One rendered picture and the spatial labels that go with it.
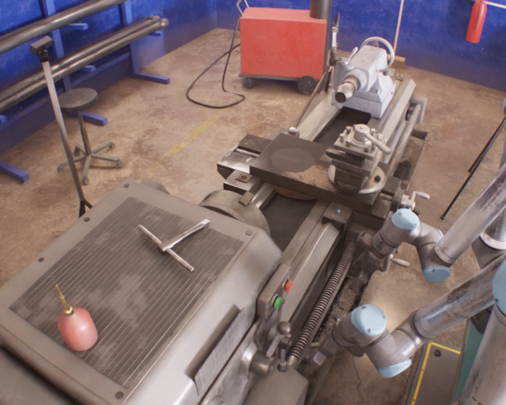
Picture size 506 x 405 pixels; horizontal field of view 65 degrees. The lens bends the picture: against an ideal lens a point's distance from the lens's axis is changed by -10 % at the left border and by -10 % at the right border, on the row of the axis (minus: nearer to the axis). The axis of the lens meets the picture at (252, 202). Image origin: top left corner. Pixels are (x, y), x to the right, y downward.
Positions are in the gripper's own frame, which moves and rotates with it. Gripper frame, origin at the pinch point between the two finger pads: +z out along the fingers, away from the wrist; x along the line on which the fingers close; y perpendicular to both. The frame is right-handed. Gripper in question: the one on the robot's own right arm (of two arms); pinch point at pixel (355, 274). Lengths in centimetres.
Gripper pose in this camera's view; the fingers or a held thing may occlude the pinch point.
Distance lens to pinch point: 173.4
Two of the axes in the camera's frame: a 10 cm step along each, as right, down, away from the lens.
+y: 8.6, 5.2, 0.1
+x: 3.1, -5.2, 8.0
